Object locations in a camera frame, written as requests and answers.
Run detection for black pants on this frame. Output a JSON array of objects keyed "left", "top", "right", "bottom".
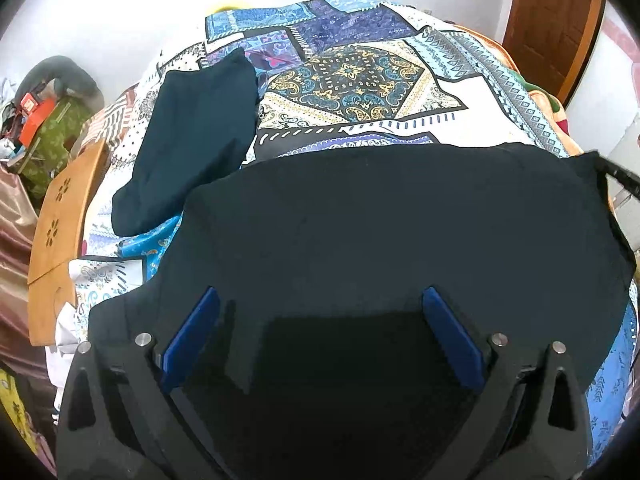
[{"left": 89, "top": 144, "right": 636, "bottom": 479}]

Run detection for wooden lap desk board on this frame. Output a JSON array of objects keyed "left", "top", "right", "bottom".
[{"left": 27, "top": 140, "right": 108, "bottom": 347}]

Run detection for brown wooden door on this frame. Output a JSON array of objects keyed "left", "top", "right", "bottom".
[{"left": 502, "top": 0, "right": 605, "bottom": 105}]

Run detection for pink satin curtain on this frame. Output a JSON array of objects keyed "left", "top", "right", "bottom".
[{"left": 0, "top": 164, "right": 57, "bottom": 411}]

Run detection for green patterned bag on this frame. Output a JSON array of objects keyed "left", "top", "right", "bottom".
[{"left": 12, "top": 96, "right": 91, "bottom": 202}]

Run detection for orange striped blanket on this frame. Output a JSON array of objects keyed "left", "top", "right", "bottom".
[{"left": 70, "top": 86, "right": 137, "bottom": 158}]

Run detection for dark teal folded garment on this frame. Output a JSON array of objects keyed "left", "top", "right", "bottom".
[{"left": 112, "top": 48, "right": 258, "bottom": 237}]

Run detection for patterned blue patchwork bedsheet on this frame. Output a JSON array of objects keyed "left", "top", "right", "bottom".
[{"left": 49, "top": 0, "right": 640, "bottom": 461}]

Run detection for orange red box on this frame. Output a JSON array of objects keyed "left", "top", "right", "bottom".
[{"left": 18, "top": 92, "right": 56, "bottom": 148}]

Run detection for grey neck pillow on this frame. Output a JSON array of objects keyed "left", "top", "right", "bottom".
[{"left": 13, "top": 55, "right": 104, "bottom": 106}]

